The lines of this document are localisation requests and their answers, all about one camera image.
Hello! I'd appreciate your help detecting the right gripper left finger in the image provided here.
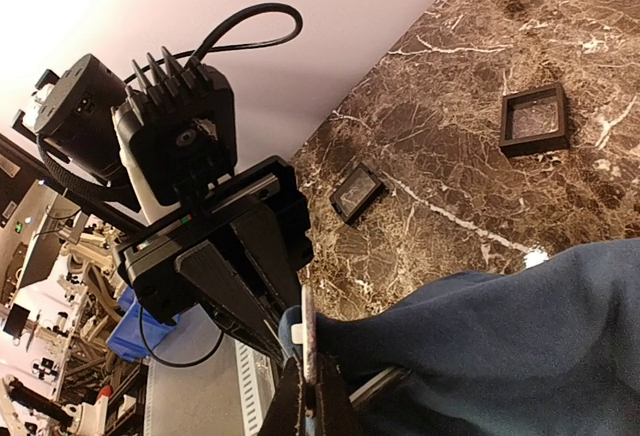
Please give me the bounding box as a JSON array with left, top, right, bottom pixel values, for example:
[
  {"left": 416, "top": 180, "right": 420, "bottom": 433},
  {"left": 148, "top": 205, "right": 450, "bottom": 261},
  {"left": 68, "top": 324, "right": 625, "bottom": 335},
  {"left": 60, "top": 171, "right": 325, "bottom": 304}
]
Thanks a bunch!
[{"left": 258, "top": 356, "right": 317, "bottom": 436}]

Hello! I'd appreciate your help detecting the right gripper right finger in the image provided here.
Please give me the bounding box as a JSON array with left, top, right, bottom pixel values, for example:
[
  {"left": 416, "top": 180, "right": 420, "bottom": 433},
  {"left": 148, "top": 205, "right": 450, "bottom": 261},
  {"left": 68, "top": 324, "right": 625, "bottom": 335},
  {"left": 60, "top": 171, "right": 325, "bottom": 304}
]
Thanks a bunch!
[{"left": 314, "top": 354, "right": 365, "bottom": 436}]

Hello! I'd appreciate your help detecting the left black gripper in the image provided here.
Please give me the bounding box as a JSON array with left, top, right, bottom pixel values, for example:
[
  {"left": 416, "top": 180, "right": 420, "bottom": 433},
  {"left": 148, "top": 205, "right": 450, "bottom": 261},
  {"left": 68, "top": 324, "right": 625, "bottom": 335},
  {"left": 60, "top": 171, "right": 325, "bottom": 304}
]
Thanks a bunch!
[{"left": 114, "top": 156, "right": 313, "bottom": 356}]

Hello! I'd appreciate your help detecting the blue garment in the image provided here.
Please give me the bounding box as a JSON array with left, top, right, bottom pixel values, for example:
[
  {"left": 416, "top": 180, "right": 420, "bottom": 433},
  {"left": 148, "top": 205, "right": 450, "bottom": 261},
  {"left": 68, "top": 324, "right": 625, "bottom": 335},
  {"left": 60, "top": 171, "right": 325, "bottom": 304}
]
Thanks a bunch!
[{"left": 277, "top": 238, "right": 640, "bottom": 436}]

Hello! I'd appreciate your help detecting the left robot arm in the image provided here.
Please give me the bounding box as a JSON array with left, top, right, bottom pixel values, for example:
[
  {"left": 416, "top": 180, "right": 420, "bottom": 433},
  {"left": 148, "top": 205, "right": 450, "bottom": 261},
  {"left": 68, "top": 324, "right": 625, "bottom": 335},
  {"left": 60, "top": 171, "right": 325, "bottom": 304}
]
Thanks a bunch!
[{"left": 14, "top": 54, "right": 313, "bottom": 358}]

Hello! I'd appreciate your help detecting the blue plastic bin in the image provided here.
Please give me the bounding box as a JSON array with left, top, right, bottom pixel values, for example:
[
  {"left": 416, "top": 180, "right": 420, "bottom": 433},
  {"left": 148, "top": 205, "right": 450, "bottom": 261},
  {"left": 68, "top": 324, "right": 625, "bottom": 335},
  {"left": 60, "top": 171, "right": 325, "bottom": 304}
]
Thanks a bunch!
[{"left": 106, "top": 288, "right": 174, "bottom": 362}]

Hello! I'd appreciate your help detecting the black square box lower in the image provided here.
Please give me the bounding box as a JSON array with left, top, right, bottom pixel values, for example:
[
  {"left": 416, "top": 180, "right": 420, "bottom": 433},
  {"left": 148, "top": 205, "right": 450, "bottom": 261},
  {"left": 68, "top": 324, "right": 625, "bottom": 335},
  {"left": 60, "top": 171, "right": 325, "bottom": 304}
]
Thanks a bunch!
[{"left": 329, "top": 163, "right": 385, "bottom": 225}]

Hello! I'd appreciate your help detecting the black square box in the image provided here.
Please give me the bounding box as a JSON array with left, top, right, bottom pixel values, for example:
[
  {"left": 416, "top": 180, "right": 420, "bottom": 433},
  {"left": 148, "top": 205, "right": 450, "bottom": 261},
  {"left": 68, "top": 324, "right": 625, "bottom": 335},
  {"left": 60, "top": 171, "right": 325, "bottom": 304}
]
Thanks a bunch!
[
  {"left": 329, "top": 163, "right": 385, "bottom": 225},
  {"left": 499, "top": 82, "right": 570, "bottom": 158}
]

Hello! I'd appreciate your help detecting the black square box upper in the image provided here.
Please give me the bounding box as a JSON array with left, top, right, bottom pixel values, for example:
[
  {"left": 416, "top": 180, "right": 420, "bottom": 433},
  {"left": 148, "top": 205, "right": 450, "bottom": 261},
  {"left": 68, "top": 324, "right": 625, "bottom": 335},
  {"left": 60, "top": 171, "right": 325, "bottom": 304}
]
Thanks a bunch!
[{"left": 499, "top": 82, "right": 570, "bottom": 158}]

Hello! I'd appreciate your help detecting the white slotted cable duct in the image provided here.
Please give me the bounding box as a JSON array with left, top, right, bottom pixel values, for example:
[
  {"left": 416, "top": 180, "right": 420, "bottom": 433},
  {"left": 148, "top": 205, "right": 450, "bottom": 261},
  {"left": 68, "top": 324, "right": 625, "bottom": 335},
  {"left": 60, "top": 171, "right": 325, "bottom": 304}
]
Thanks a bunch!
[{"left": 235, "top": 341, "right": 275, "bottom": 436}]

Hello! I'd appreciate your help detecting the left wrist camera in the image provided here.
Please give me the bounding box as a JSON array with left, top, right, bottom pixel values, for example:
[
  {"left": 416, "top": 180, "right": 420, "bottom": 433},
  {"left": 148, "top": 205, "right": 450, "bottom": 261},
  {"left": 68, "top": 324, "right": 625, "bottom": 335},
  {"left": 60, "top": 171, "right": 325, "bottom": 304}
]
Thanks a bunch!
[{"left": 111, "top": 47, "right": 238, "bottom": 223}]

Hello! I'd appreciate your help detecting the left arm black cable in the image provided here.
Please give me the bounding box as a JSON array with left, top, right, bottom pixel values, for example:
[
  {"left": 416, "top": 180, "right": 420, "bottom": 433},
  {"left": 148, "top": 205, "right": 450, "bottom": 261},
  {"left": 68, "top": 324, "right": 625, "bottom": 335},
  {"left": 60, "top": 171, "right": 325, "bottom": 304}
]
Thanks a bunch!
[{"left": 189, "top": 1, "right": 305, "bottom": 70}]

